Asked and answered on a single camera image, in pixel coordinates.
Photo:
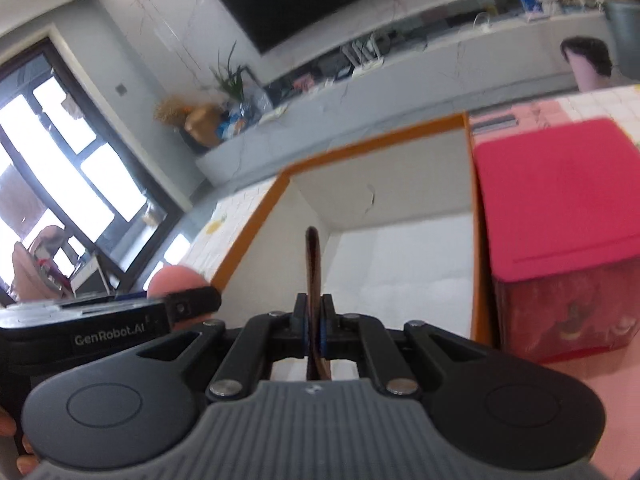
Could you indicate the pink soft ball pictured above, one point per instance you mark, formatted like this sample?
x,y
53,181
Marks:
x,y
175,280

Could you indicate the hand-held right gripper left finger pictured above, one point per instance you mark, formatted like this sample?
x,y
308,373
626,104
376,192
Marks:
x,y
305,332

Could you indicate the red storage box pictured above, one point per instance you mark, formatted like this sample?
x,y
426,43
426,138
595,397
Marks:
x,y
550,200

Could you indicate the green potted plant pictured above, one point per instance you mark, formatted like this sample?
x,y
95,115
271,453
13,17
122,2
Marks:
x,y
231,77

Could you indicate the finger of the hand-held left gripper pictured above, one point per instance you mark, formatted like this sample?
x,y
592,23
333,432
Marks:
x,y
192,306

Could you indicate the white router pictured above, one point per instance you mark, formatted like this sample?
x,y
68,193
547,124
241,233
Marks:
x,y
362,57

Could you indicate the blue plastic bags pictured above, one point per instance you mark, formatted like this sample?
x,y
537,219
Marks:
x,y
240,120

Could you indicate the pink bin with black bag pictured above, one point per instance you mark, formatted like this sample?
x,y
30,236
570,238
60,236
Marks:
x,y
592,67

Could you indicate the golden vase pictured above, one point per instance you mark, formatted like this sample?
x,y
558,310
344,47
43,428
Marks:
x,y
202,125

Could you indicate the person's left hand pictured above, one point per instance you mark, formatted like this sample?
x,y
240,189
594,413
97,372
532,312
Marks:
x,y
9,425

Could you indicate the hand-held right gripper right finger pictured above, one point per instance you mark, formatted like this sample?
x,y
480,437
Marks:
x,y
324,332

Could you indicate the grey metal bin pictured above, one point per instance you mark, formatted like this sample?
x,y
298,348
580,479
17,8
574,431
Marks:
x,y
625,40

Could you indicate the brown leather piece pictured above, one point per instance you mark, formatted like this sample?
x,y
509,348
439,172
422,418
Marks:
x,y
313,260

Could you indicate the lemon print tablecloth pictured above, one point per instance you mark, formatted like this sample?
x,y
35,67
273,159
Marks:
x,y
235,220

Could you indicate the white box with orange rim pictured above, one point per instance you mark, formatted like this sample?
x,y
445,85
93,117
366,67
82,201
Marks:
x,y
400,260

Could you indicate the dark framed glass door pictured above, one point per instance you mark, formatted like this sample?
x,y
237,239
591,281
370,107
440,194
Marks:
x,y
60,160

